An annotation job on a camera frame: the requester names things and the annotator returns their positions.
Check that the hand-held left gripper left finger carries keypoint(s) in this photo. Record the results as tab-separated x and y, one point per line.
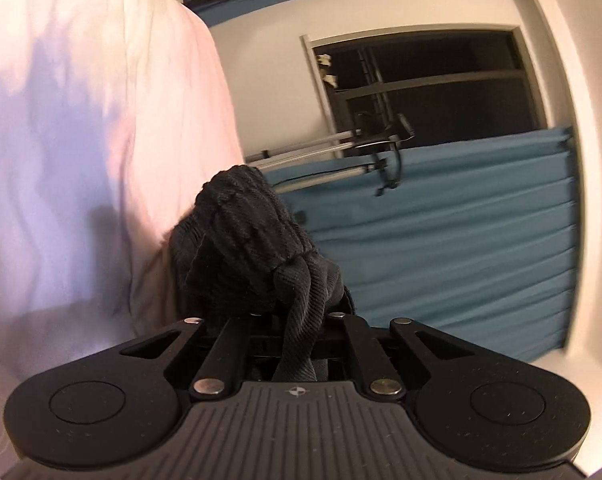
231	345

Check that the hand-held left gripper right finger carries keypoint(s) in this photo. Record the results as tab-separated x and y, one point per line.
361	350

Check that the dark grey garment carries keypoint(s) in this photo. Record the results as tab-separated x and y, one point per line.
241	230

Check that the wide blue curtain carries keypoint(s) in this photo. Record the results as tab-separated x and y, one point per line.
456	240

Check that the white bed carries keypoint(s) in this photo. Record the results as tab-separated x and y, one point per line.
56	135

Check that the cloth items on windowsill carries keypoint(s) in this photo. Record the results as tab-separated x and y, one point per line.
325	60

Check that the dark window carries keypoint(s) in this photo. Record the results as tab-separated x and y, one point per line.
431	60

